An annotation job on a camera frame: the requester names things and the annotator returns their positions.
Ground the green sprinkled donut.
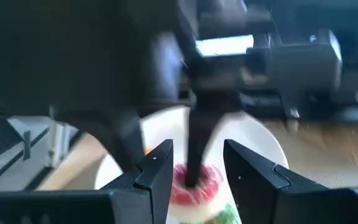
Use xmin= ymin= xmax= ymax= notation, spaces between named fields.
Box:
xmin=178 ymin=202 xmax=242 ymax=224

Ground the pink sprinkled donut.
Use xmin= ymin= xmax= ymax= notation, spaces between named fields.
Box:
xmin=168 ymin=163 xmax=232 ymax=223

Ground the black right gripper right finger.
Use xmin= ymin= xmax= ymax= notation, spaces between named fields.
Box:
xmin=223 ymin=139 xmax=358 ymax=224

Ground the white round plate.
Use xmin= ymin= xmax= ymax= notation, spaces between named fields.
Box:
xmin=94 ymin=105 xmax=290 ymax=224

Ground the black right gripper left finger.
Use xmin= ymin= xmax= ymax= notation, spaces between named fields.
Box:
xmin=0 ymin=139 xmax=175 ymax=224

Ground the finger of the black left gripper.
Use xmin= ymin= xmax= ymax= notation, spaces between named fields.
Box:
xmin=104 ymin=111 xmax=146 ymax=172
xmin=186 ymin=108 xmax=226 ymax=188

